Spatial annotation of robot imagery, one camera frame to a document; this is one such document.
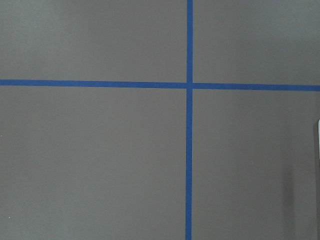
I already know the white rack tray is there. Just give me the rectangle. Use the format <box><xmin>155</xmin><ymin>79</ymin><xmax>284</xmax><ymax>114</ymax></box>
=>
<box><xmin>317</xmin><ymin>119</ymin><xmax>320</xmax><ymax>161</ymax></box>

